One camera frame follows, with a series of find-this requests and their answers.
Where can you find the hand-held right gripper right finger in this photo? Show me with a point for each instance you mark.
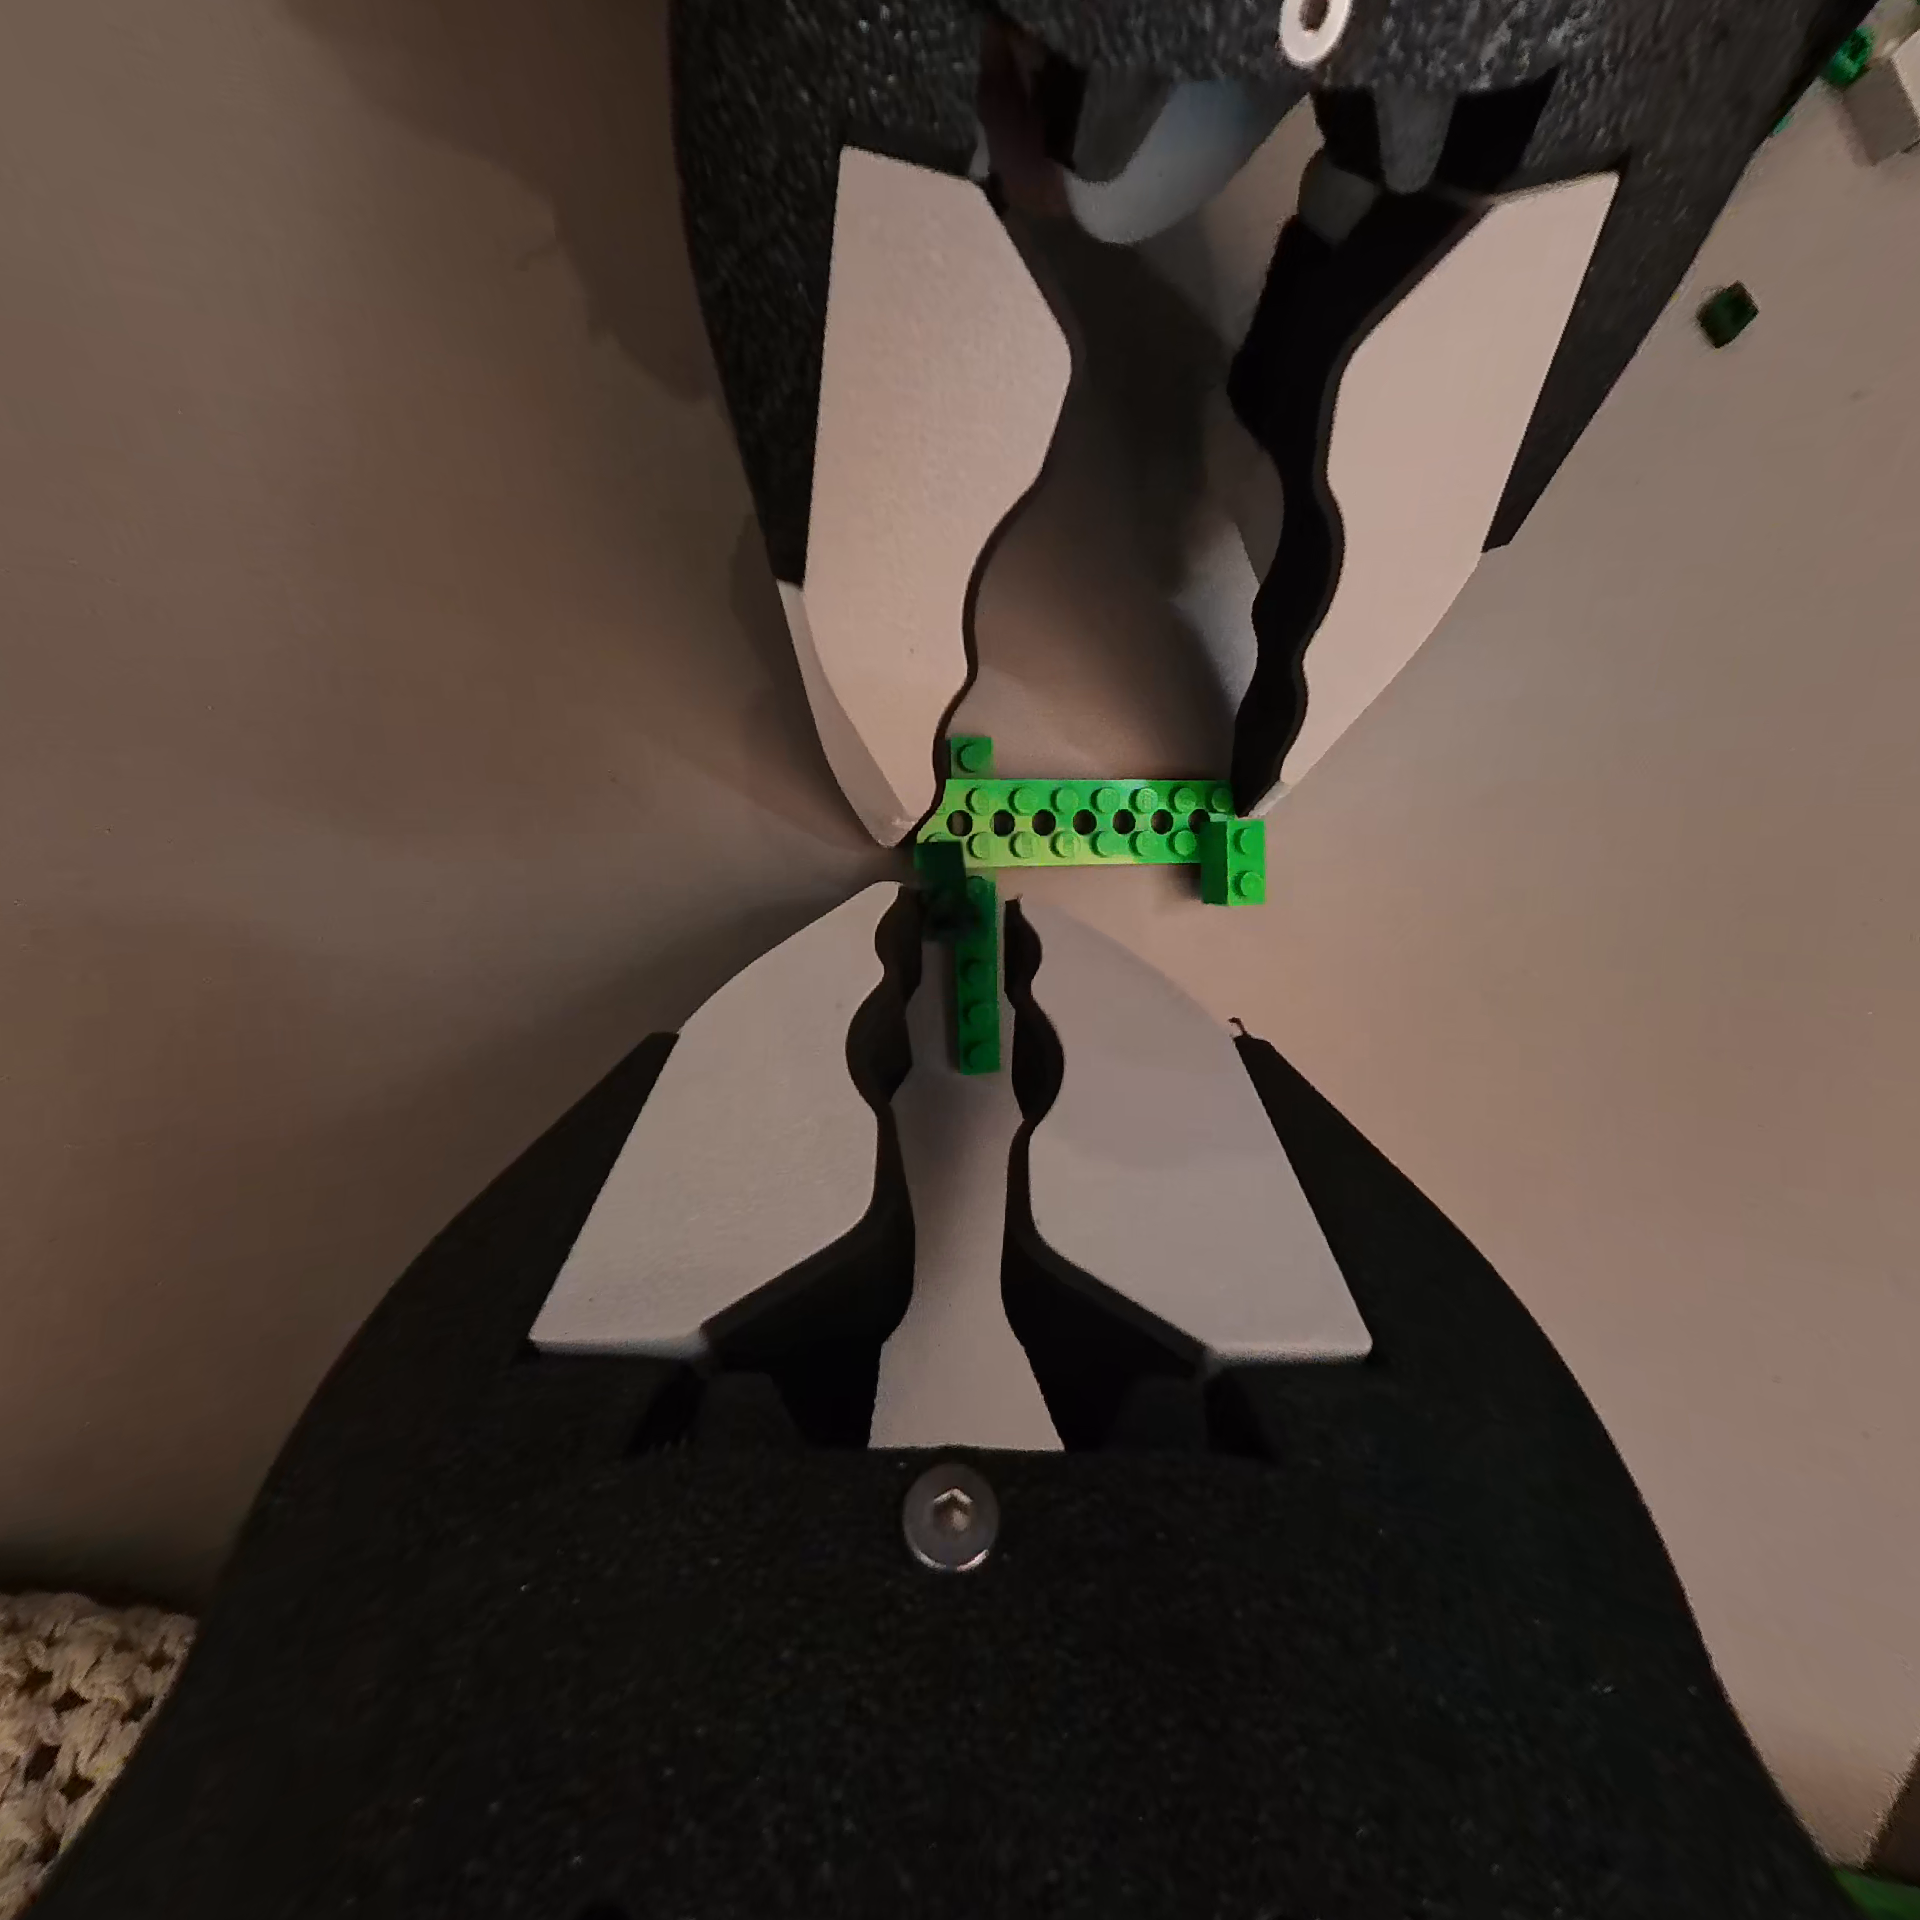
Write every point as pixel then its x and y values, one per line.
pixel 1184 1198

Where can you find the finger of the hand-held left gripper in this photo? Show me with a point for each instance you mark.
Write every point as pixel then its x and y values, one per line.
pixel 917 422
pixel 1425 450

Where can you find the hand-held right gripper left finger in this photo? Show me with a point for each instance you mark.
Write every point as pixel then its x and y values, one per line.
pixel 721 1185

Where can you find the narrow green lego plate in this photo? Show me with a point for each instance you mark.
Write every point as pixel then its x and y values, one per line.
pixel 979 1004

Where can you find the small bright green lego brick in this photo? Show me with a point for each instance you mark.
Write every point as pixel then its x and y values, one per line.
pixel 1232 870

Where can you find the wide green lego plate with holes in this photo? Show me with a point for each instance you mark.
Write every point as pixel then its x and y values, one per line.
pixel 1103 854

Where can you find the small dark green grey brick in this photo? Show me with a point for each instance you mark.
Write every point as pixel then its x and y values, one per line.
pixel 940 887

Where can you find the pile of lego pieces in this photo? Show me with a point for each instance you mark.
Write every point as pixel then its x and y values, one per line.
pixel 1893 112

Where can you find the cream knit sweater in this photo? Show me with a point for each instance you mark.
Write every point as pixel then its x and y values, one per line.
pixel 75 1696

